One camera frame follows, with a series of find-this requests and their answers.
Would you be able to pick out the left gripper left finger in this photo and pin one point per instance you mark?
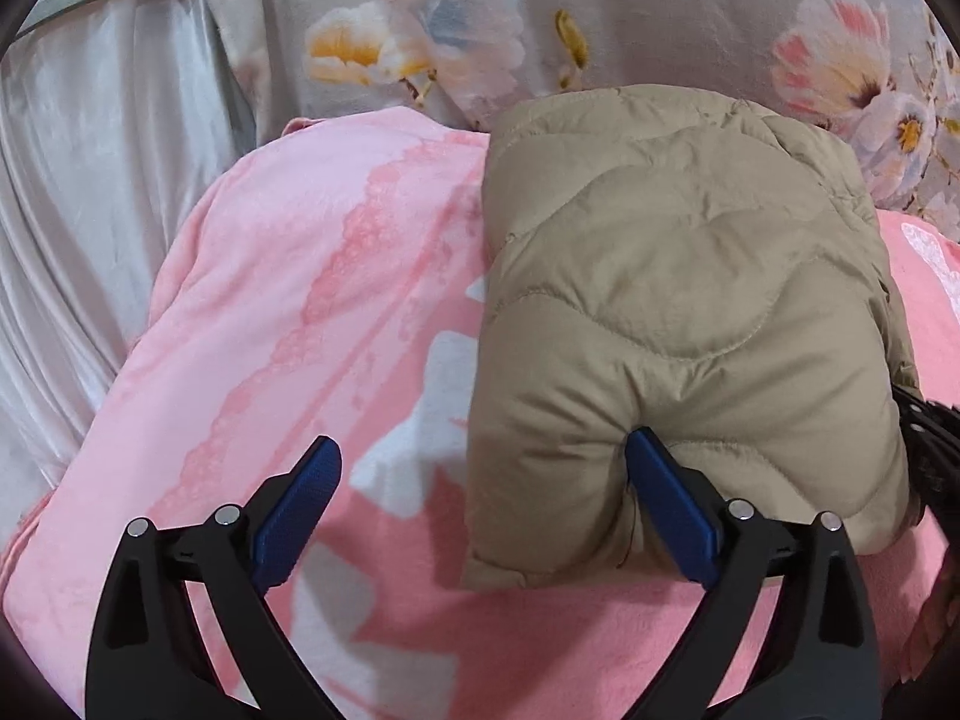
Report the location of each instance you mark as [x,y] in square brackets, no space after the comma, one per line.
[146,656]

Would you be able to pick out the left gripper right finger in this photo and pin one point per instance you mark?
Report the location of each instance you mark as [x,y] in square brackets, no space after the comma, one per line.
[819,658]

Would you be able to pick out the grey floral quilt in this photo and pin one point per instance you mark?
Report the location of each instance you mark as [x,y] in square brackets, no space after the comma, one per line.
[880,74]

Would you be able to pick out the pink fleece blanket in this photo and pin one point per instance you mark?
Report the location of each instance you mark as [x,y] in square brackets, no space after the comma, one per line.
[333,284]

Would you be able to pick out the white satin curtain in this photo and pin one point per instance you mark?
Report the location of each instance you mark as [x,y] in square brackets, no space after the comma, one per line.
[115,119]

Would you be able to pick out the khaki quilted jacket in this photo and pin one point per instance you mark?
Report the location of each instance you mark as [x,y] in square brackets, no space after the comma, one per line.
[673,258]

